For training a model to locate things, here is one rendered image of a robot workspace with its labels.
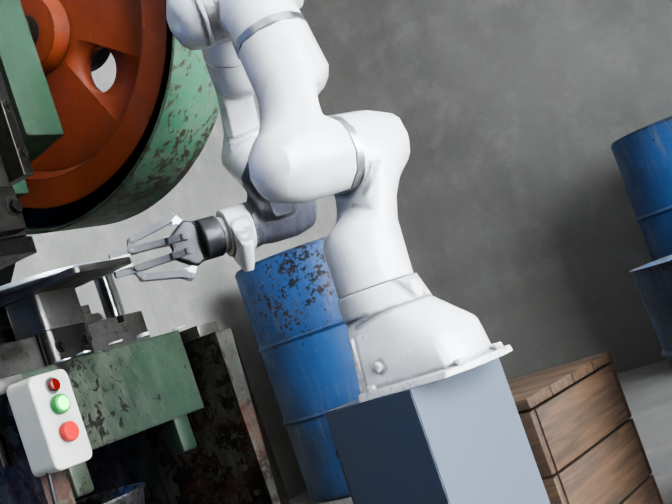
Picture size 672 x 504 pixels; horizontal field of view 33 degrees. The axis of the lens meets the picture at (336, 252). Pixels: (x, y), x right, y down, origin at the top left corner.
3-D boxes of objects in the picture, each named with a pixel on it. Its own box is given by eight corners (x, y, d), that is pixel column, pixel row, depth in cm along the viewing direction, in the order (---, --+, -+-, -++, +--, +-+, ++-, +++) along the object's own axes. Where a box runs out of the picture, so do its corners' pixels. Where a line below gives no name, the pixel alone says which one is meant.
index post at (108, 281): (127, 314, 207) (110, 264, 208) (116, 316, 204) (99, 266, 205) (116, 318, 208) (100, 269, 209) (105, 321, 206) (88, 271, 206)
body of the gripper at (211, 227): (222, 260, 207) (174, 274, 204) (208, 216, 208) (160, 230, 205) (232, 253, 200) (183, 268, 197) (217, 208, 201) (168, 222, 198)
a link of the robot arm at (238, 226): (234, 208, 211) (206, 216, 209) (251, 194, 199) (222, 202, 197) (255, 272, 210) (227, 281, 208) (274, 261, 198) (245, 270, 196)
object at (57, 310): (157, 329, 188) (131, 252, 189) (99, 344, 176) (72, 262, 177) (55, 369, 201) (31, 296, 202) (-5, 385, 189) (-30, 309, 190)
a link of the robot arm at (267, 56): (320, 14, 162) (214, 26, 151) (398, 163, 156) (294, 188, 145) (284, 58, 170) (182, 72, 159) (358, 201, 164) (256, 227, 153)
